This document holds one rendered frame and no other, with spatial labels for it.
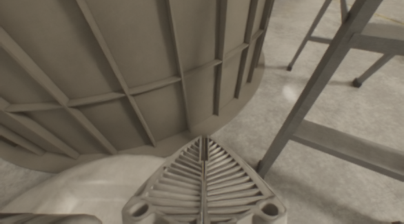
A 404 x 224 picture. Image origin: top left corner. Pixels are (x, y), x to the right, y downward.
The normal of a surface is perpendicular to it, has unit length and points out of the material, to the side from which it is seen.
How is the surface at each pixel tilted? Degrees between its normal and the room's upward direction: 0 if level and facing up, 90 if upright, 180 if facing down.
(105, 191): 69
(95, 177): 1
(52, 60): 90
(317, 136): 0
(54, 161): 0
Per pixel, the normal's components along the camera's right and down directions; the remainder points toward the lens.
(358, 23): -0.44, 0.46
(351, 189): -0.03, -0.69
